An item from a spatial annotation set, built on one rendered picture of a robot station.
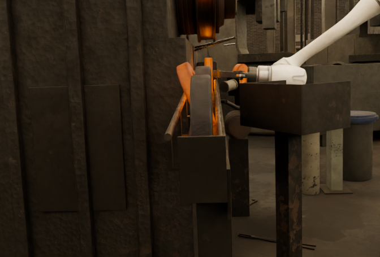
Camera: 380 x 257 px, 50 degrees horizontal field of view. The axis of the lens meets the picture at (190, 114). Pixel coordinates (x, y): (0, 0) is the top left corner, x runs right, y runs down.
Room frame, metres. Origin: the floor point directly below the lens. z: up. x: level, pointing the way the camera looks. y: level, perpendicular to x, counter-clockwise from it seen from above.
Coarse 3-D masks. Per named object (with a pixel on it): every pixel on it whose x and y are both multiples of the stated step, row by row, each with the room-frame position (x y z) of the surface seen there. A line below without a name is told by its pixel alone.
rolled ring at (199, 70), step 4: (196, 68) 0.87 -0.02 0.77; (200, 68) 0.87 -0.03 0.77; (204, 68) 0.87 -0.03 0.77; (208, 68) 0.87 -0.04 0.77; (196, 72) 0.85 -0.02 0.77; (200, 72) 0.85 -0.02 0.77; (204, 72) 0.85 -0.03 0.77; (208, 72) 0.85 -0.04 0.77; (212, 108) 0.81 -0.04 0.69; (212, 112) 0.81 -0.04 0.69; (212, 116) 0.81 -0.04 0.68; (212, 120) 0.81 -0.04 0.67; (212, 124) 0.81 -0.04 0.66; (212, 128) 0.81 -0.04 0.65; (212, 132) 0.82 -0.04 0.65
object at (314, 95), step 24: (240, 96) 1.32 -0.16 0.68; (264, 96) 1.22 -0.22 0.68; (288, 96) 1.14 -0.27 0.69; (312, 96) 1.12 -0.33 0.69; (336, 96) 1.17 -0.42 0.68; (240, 120) 1.32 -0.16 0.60; (264, 120) 1.22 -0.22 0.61; (288, 120) 1.14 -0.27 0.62; (312, 120) 1.12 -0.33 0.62; (336, 120) 1.17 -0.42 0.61; (288, 144) 1.24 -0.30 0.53; (288, 168) 1.24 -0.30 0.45; (288, 192) 1.24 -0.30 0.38; (288, 216) 1.24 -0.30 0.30; (288, 240) 1.24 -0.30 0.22
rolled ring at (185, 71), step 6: (180, 66) 1.07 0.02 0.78; (186, 66) 1.05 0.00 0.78; (180, 72) 1.04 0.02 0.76; (186, 72) 1.03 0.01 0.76; (192, 72) 1.11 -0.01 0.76; (180, 78) 1.03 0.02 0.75; (186, 78) 1.02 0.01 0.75; (186, 84) 1.02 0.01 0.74; (186, 90) 1.01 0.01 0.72; (186, 96) 1.01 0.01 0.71
